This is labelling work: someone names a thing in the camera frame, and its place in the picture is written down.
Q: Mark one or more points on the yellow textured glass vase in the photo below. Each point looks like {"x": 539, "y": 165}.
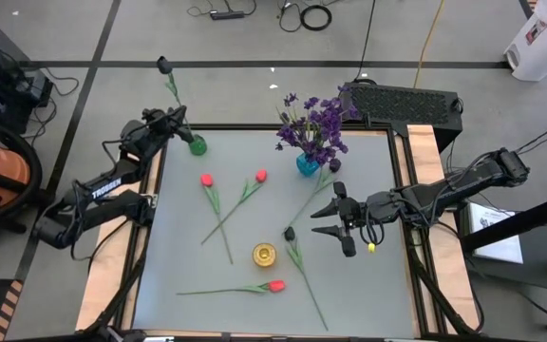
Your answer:
{"x": 264, "y": 255}

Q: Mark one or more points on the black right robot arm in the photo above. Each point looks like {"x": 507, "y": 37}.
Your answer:
{"x": 454, "y": 190}

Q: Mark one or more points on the black aluminium table frame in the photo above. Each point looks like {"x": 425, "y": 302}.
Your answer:
{"x": 235, "y": 127}

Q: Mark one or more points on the black metal stand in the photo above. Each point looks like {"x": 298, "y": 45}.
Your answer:
{"x": 539, "y": 271}

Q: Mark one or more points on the black power strip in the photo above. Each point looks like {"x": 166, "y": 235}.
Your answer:
{"x": 226, "y": 15}

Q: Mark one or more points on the purple artificial flower stem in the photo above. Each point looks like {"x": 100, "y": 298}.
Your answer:
{"x": 290, "y": 100}
{"x": 330, "y": 116}
{"x": 290, "y": 135}

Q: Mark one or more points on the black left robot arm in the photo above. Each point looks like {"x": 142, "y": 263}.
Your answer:
{"x": 107, "y": 187}

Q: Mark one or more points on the red artificial tulip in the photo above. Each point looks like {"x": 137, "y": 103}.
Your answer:
{"x": 277, "y": 286}
{"x": 206, "y": 180}
{"x": 261, "y": 176}

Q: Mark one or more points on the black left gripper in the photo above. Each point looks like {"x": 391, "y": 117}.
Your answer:
{"x": 147, "y": 133}

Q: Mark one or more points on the grey table mat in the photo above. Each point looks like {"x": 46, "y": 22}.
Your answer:
{"x": 349, "y": 294}

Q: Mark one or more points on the blue textured glass vase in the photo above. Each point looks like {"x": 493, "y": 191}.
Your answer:
{"x": 308, "y": 166}

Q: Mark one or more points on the orange vacuum cleaner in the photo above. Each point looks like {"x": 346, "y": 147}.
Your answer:
{"x": 7, "y": 171}

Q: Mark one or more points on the white bin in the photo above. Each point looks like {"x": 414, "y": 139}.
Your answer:
{"x": 539, "y": 43}

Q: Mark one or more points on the black perforated computer case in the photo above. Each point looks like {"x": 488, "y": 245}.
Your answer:
{"x": 406, "y": 102}

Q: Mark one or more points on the white paper sheet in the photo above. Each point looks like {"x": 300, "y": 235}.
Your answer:
{"x": 501, "y": 242}

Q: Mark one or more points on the light wooden table board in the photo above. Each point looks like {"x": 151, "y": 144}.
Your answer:
{"x": 112, "y": 266}

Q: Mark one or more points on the green textured glass vase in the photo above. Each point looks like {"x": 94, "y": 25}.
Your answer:
{"x": 198, "y": 147}

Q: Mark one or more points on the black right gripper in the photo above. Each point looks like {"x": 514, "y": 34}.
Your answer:
{"x": 373, "y": 211}

